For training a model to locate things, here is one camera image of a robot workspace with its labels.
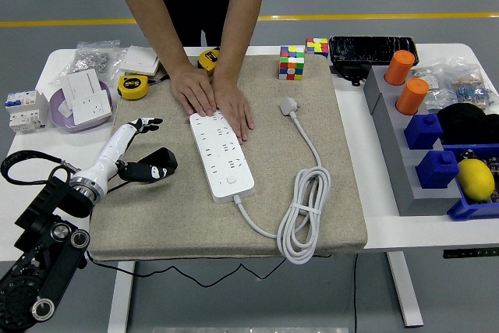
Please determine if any clear bag of screws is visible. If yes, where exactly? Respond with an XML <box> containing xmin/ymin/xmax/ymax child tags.
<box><xmin>58</xmin><ymin>39</ymin><xmax>128</xmax><ymax>84</ymax></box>

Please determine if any blue block with knob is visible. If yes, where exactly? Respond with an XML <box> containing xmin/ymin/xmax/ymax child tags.
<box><xmin>403</xmin><ymin>113</ymin><xmax>444</xmax><ymax>151</ymax></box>
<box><xmin>415</xmin><ymin>150</ymin><xmax>460</xmax><ymax>190</ymax></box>

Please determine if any white power strip cable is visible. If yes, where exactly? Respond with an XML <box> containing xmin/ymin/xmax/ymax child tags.
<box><xmin>232</xmin><ymin>97</ymin><xmax>332</xmax><ymax>266</ymax></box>

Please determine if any white flat switch plate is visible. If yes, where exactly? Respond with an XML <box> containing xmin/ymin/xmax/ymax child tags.
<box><xmin>116</xmin><ymin>44</ymin><xmax>161</xmax><ymax>76</ymax></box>

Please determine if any large colourful puzzle cube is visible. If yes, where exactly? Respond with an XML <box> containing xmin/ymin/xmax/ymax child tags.
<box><xmin>278</xmin><ymin>44</ymin><xmax>306</xmax><ymax>81</ymax></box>

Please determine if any person's left hand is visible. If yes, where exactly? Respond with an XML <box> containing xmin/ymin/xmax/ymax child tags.
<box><xmin>210</xmin><ymin>75</ymin><xmax>255</xmax><ymax>143</ymax></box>

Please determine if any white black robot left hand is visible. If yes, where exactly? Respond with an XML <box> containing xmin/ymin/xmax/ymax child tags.
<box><xmin>73</xmin><ymin>116</ymin><xmax>179</xmax><ymax>196</ymax></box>

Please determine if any white wall socket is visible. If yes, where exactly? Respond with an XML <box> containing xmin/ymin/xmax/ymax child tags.
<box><xmin>71</xmin><ymin>90</ymin><xmax>114</xmax><ymax>123</ymax></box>

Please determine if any thin black plug cord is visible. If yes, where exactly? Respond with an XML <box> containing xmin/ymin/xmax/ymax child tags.
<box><xmin>84</xmin><ymin>180</ymin><xmax>292</xmax><ymax>288</ymax></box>

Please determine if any yellow black tape measure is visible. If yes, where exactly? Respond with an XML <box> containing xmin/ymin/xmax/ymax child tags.
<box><xmin>196</xmin><ymin>47</ymin><xmax>221</xmax><ymax>76</ymax></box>
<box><xmin>116</xmin><ymin>74</ymin><xmax>150</xmax><ymax>101</ymax></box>

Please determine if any grey block holder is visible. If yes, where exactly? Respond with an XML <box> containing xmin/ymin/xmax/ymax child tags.
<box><xmin>363</xmin><ymin>64</ymin><xmax>463</xmax><ymax>217</ymax></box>

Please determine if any white power strip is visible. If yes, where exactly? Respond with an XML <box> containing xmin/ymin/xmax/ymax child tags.
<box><xmin>189</xmin><ymin>111</ymin><xmax>257</xmax><ymax>204</ymax></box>

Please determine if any black small device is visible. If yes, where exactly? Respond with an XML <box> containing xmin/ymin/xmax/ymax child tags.
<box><xmin>330</xmin><ymin>62</ymin><xmax>371</xmax><ymax>87</ymax></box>

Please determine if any white circuit breaker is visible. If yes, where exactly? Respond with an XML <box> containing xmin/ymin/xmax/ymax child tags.
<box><xmin>4</xmin><ymin>90</ymin><xmax>50</xmax><ymax>134</ymax></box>

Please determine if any black wrapped box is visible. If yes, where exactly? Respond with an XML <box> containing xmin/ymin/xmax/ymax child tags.
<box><xmin>328</xmin><ymin>35</ymin><xmax>420</xmax><ymax>67</ymax></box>

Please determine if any dark circuit board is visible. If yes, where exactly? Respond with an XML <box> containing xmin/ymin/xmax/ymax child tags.
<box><xmin>481</xmin><ymin>156</ymin><xmax>499</xmax><ymax>204</ymax></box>

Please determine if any clear bag of blue resistors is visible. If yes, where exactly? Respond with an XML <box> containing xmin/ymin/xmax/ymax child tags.
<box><xmin>444</xmin><ymin>55</ymin><xmax>499</xmax><ymax>112</ymax></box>

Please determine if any black plug adapter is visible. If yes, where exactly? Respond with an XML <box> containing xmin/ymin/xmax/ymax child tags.
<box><xmin>138</xmin><ymin>147</ymin><xmax>179</xmax><ymax>172</ymax></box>

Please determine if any black hanging cable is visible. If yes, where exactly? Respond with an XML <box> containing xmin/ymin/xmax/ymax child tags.
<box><xmin>352</xmin><ymin>253</ymin><xmax>359</xmax><ymax>333</ymax></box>

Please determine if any purple bowl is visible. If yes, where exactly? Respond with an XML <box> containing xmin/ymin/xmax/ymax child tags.
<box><xmin>48</xmin><ymin>80</ymin><xmax>119</xmax><ymax>134</ymax></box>

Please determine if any person's right hand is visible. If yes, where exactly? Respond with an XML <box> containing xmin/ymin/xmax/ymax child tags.
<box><xmin>169</xmin><ymin>64</ymin><xmax>218</xmax><ymax>118</ymax></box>

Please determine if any white switch panel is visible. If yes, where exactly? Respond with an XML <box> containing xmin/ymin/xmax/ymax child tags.
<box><xmin>58</xmin><ymin>68</ymin><xmax>103</xmax><ymax>112</ymax></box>

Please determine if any yellow lemon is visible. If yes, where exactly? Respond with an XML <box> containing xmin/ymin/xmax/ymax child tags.
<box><xmin>455</xmin><ymin>159</ymin><xmax>496</xmax><ymax>204</ymax></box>

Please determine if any blue plastic bin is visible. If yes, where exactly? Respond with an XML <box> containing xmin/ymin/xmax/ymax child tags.
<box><xmin>440</xmin><ymin>143</ymin><xmax>499</xmax><ymax>221</ymax></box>

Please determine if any orange cylinder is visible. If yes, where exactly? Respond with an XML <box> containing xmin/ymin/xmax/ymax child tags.
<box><xmin>395</xmin><ymin>78</ymin><xmax>430</xmax><ymax>116</ymax></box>
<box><xmin>384</xmin><ymin>50</ymin><xmax>416</xmax><ymax>87</ymax></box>

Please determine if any beige fabric mat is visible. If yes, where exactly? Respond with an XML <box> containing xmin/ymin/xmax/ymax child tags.
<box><xmin>88</xmin><ymin>54</ymin><xmax>370</xmax><ymax>262</ymax></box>

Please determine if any small colourful puzzle cube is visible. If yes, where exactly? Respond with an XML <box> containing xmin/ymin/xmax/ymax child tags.
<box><xmin>305</xmin><ymin>37</ymin><xmax>331</xmax><ymax>58</ymax></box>

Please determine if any black cloth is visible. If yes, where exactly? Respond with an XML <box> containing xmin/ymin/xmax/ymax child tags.
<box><xmin>435</xmin><ymin>102</ymin><xmax>499</xmax><ymax>146</ymax></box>

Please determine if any black table control panel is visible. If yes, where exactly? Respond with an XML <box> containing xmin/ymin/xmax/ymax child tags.
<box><xmin>442</xmin><ymin>247</ymin><xmax>499</xmax><ymax>260</ymax></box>

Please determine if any clear bag of white parts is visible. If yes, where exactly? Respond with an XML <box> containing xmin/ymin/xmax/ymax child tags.
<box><xmin>411</xmin><ymin>63</ymin><xmax>455</xmax><ymax>112</ymax></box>

